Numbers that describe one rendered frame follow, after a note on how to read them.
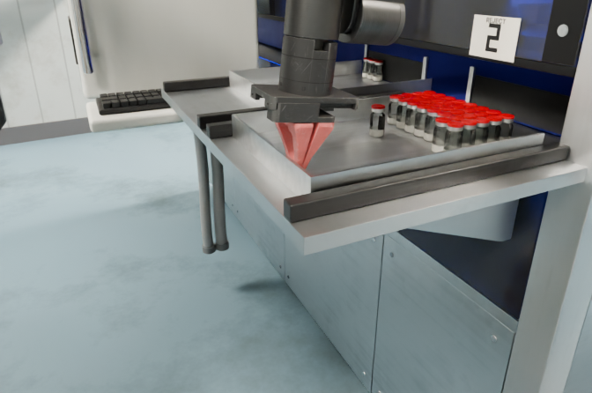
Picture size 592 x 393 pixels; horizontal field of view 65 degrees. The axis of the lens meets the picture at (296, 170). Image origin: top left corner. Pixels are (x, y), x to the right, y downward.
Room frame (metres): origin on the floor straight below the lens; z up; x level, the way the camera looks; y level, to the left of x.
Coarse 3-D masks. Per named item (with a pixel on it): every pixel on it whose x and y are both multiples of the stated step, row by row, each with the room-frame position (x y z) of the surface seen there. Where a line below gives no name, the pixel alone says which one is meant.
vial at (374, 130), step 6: (372, 108) 0.67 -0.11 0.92; (384, 108) 0.66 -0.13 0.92; (372, 114) 0.67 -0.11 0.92; (378, 114) 0.66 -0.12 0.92; (384, 114) 0.67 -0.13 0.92; (372, 120) 0.66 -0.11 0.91; (378, 120) 0.66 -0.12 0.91; (384, 120) 0.66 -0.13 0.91; (372, 126) 0.66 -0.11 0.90; (378, 126) 0.66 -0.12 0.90; (372, 132) 0.66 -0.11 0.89; (378, 132) 0.66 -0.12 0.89
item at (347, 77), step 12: (360, 60) 1.16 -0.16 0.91; (240, 72) 1.03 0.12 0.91; (252, 72) 1.04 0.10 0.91; (264, 72) 1.05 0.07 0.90; (276, 72) 1.06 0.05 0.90; (336, 72) 1.13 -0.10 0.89; (348, 72) 1.15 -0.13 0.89; (360, 72) 1.16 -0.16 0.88; (240, 84) 0.95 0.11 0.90; (252, 84) 0.89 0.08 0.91; (264, 84) 1.04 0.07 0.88; (276, 84) 1.04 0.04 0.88; (336, 84) 1.04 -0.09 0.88; (348, 84) 1.04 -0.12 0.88; (360, 84) 1.04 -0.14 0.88; (372, 84) 1.04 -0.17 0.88; (384, 84) 0.88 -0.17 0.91; (396, 84) 0.89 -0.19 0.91; (408, 84) 0.91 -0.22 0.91; (420, 84) 0.92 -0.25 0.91
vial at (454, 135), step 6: (450, 126) 0.57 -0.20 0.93; (456, 126) 0.57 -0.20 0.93; (462, 126) 0.57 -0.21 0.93; (450, 132) 0.57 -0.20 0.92; (456, 132) 0.57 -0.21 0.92; (450, 138) 0.57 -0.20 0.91; (456, 138) 0.57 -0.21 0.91; (444, 144) 0.58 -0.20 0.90; (450, 144) 0.57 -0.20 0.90; (456, 144) 0.57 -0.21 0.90; (444, 150) 0.58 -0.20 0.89
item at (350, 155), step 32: (384, 96) 0.78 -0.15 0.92; (256, 128) 0.68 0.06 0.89; (352, 128) 0.71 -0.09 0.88; (384, 128) 0.71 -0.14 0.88; (288, 160) 0.48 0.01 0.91; (320, 160) 0.56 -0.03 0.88; (352, 160) 0.56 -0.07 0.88; (384, 160) 0.56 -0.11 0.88; (416, 160) 0.49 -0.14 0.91; (448, 160) 0.51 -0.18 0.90
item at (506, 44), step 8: (480, 16) 0.73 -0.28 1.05; (488, 16) 0.72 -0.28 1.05; (480, 24) 0.73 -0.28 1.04; (488, 24) 0.72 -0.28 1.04; (504, 24) 0.69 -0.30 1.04; (512, 24) 0.68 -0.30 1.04; (520, 24) 0.67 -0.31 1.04; (472, 32) 0.74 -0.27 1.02; (480, 32) 0.73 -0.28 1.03; (488, 32) 0.72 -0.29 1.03; (496, 32) 0.70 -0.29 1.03; (504, 32) 0.69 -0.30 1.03; (512, 32) 0.68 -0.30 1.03; (472, 40) 0.74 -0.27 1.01; (480, 40) 0.73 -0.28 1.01; (504, 40) 0.69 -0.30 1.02; (512, 40) 0.68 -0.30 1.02; (472, 48) 0.74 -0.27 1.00; (480, 48) 0.73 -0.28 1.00; (504, 48) 0.69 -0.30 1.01; (512, 48) 0.67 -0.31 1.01; (488, 56) 0.71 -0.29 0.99; (496, 56) 0.70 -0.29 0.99; (504, 56) 0.68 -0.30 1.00; (512, 56) 0.67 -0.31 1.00
